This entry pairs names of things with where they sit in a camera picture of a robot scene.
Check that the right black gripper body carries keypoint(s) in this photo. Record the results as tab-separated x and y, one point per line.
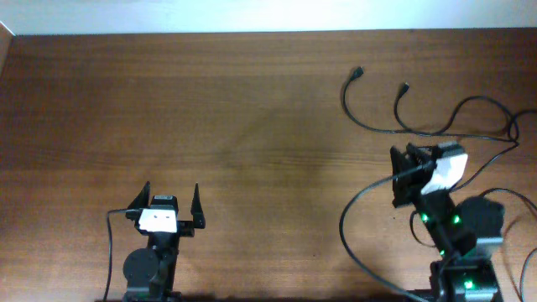
408	180

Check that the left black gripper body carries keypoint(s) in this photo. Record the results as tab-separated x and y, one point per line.
184	229

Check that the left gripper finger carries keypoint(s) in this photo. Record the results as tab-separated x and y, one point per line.
199	220
142	199

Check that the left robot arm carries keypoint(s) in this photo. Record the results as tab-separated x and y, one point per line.
150	270

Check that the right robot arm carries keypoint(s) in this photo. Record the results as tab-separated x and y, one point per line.
465	234

